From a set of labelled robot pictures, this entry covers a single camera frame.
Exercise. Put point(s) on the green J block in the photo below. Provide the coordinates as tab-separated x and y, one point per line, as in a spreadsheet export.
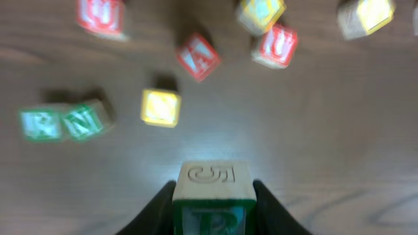
41	124

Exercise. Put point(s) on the red U block left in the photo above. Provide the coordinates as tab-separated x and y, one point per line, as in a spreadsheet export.
102	18

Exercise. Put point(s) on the green N block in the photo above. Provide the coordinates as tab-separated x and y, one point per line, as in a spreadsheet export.
88	120

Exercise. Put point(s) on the red A block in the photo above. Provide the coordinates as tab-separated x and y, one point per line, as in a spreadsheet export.
198	57

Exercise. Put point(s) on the red U block centre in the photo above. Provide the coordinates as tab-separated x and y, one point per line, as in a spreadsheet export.
276	47

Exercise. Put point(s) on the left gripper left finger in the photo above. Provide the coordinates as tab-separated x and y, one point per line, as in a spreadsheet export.
156	218

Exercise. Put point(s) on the yellow block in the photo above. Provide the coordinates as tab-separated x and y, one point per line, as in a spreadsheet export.
160	107
360	18
258	16

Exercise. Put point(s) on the red u block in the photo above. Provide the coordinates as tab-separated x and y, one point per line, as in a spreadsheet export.
276	47
102	18

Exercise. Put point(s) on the green R block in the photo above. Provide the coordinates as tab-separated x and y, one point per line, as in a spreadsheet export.
214	197

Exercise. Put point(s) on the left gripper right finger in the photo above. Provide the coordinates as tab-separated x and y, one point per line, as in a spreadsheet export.
271	216

